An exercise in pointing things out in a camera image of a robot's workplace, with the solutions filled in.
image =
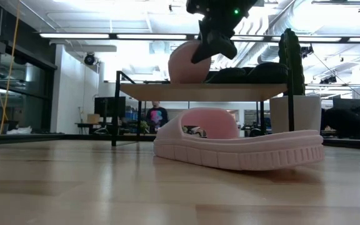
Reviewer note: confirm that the black rubber slide sandal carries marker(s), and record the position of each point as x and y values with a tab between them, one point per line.
227	76
267	75

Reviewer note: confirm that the green cactus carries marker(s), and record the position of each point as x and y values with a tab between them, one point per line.
294	47

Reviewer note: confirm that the long ceiling light bar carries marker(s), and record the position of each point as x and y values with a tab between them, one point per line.
73	36

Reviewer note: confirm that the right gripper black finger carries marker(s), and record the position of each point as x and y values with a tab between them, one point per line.
225	43
203	47

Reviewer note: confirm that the white cloth pile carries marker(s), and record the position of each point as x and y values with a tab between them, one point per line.
19	130

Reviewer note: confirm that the black aluminium table frame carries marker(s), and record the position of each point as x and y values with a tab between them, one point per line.
42	137

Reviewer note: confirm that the person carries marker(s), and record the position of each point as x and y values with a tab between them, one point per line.
157	117
345	122

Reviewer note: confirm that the wooden shelf with black frame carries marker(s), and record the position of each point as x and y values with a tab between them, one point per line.
198	92

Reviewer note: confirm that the cardboard box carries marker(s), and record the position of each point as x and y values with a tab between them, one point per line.
93	118

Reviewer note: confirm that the black ceiling track light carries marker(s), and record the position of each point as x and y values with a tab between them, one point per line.
89	58

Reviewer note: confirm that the black computer monitor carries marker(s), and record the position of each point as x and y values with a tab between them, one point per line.
352	103
109	106

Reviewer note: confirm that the pink rubber slide sandal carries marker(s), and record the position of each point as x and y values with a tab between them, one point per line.
245	153
183	65

